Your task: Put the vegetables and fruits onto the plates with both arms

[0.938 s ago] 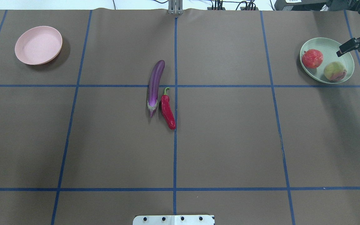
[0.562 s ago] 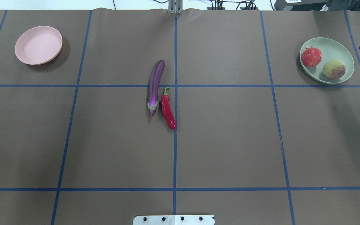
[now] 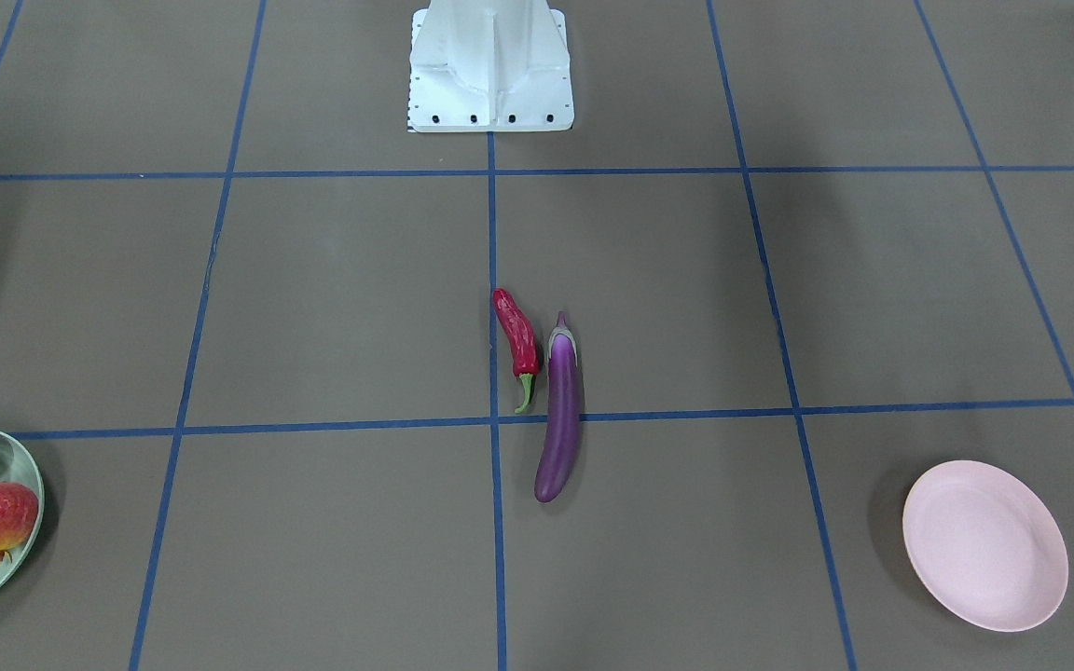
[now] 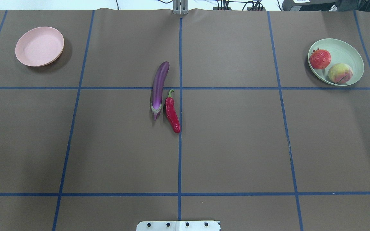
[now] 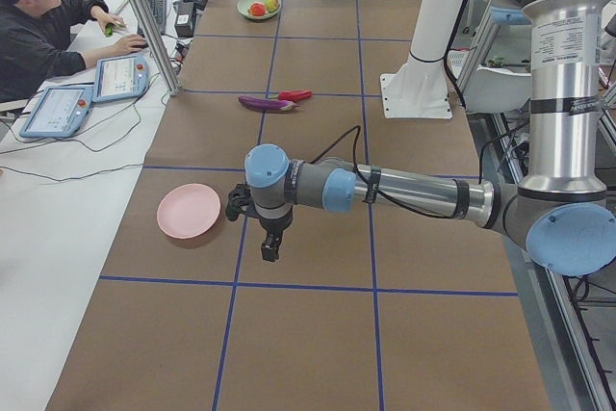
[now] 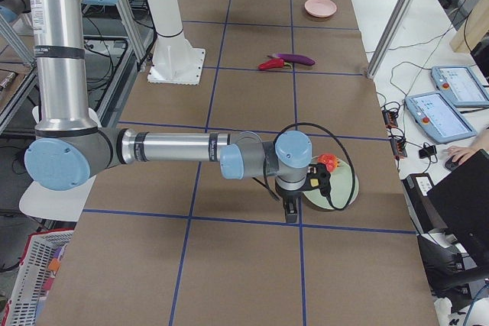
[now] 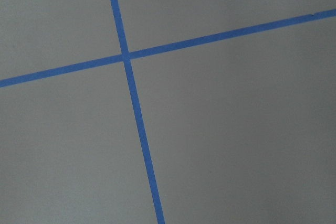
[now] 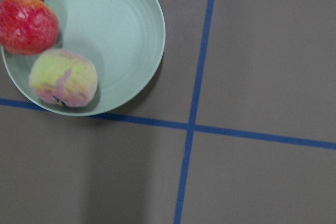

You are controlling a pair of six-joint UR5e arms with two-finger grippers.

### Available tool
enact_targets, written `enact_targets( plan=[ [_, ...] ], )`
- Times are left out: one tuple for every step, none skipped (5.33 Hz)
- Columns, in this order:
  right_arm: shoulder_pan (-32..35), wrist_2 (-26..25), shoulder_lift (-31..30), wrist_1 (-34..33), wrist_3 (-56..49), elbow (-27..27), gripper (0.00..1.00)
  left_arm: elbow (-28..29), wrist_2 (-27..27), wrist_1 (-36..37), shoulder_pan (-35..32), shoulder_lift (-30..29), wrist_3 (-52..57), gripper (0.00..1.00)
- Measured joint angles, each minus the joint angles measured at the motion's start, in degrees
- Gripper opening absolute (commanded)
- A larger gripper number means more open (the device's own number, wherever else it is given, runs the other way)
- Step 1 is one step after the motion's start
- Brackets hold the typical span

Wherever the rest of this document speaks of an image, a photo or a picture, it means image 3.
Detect pink plate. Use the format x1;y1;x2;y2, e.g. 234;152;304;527
901;460;1070;633

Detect red chili pepper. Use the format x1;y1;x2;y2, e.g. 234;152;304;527
491;288;542;415

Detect purple eggplant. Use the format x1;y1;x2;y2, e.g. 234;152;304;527
534;311;583;504

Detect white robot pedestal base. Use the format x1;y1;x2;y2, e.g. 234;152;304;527
406;1;575;133

